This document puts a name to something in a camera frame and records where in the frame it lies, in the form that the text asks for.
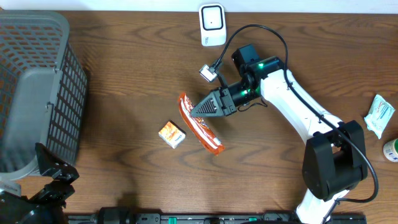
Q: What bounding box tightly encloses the green lid white jar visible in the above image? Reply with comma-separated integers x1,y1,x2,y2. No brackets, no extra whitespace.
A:
382,139,398,162

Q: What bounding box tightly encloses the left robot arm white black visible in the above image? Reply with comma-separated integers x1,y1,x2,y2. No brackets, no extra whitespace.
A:
1,143,79,224

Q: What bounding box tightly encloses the orange small carton box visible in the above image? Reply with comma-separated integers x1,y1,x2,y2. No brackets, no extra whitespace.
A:
158,121,186,149

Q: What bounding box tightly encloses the light blue snack packet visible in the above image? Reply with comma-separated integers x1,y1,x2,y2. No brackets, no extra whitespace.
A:
364,95,395,139

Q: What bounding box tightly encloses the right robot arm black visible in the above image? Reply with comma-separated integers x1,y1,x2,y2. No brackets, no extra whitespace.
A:
185,45,368,223

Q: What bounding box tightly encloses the white barcode scanner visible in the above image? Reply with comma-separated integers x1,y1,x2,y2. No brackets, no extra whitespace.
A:
198,3,227,47

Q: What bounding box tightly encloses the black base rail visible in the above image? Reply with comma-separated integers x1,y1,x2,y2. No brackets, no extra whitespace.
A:
67,207,368,224

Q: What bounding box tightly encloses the grey plastic basket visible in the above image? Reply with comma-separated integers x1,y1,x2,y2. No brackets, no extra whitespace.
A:
1,11,88,180

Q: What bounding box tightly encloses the red Top chocolate bar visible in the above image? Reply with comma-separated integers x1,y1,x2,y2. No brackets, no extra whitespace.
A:
178,92,225,156

